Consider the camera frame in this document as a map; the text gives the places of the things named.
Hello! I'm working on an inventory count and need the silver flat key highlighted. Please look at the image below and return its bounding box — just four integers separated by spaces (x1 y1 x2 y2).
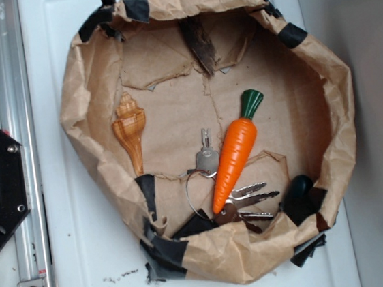
196 128 219 178

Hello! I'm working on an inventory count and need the orange plastic carrot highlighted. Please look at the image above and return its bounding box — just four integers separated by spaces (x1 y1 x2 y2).
213 89 264 214

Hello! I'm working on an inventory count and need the wooden seashell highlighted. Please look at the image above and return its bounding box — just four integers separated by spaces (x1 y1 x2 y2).
112 91 146 176

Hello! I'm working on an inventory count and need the silver key upper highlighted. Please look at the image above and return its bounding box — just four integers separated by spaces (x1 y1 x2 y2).
229 182 267 198

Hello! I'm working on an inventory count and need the silver key middle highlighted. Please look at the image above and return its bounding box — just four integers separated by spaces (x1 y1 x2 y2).
226 191 279 209

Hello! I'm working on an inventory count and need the black key fob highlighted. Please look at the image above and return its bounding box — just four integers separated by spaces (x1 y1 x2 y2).
172 209 219 239

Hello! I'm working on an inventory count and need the brass key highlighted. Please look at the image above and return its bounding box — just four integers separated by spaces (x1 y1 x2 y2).
214 203 262 234

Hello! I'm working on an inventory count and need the brown paper bag bin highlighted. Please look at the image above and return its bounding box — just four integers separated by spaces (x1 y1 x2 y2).
60 0 356 284

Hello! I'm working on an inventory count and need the silver key lower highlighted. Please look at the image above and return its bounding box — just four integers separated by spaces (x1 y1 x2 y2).
239 211 274 222

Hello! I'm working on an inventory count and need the dark green oval object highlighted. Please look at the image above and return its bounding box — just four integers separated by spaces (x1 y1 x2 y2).
280 175 316 226

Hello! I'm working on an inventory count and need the wire key ring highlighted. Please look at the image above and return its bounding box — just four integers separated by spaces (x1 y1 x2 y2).
183 168 221 220

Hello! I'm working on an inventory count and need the aluminium extrusion rail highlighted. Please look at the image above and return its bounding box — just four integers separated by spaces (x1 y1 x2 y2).
0 0 57 287

